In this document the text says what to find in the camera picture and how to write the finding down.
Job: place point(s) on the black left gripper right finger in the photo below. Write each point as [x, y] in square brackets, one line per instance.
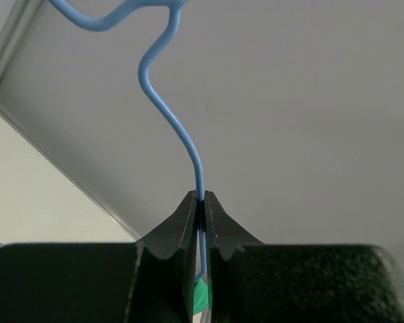
[250, 281]

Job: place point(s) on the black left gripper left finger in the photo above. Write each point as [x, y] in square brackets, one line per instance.
[150, 280]

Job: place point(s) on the green tank top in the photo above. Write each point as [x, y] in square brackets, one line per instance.
[200, 300]

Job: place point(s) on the blue wire hanger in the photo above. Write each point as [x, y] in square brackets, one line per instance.
[74, 75]

